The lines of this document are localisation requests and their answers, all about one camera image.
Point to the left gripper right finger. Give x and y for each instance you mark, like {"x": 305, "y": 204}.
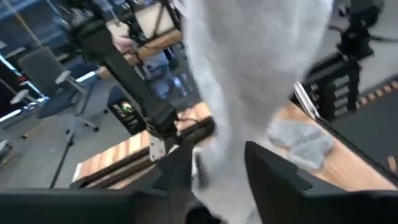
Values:
{"x": 280, "y": 193}

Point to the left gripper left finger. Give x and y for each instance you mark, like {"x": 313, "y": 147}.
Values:
{"x": 93, "y": 208}

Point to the grey socks with white tag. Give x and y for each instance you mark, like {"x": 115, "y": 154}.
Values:
{"x": 298, "y": 143}

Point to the long white garment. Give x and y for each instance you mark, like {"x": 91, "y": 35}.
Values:
{"x": 248, "y": 62}

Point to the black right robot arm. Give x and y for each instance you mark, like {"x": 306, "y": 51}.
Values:
{"x": 124, "y": 81}

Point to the black stand leg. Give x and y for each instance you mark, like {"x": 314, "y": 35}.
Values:
{"x": 62, "y": 161}

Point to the black computer tower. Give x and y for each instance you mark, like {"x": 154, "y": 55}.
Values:
{"x": 124, "y": 115}

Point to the black mat with hazard stripes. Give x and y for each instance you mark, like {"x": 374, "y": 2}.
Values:
{"x": 373, "y": 124}

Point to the black drawer cabinet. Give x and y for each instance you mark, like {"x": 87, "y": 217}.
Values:
{"x": 326, "y": 81}

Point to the person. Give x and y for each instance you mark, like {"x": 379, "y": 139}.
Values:
{"x": 161, "y": 77}

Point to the grey office chair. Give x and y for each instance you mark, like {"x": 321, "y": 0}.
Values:
{"x": 40, "y": 68}

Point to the person's hand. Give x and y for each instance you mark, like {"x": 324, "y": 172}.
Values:
{"x": 123, "y": 44}

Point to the black tripod stand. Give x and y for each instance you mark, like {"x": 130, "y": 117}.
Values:
{"x": 357, "y": 37}

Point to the wooden table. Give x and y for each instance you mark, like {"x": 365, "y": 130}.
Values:
{"x": 161, "y": 40}

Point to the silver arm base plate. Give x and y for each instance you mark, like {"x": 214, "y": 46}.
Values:
{"x": 157, "y": 149}

